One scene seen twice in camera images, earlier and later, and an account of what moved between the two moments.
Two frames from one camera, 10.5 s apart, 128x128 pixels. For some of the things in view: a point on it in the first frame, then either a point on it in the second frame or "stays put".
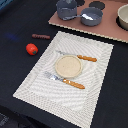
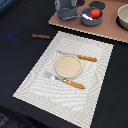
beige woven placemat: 72,103 stays put
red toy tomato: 31,49 -> 95,13
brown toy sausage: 40,36 stays put
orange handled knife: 83,57 stays put
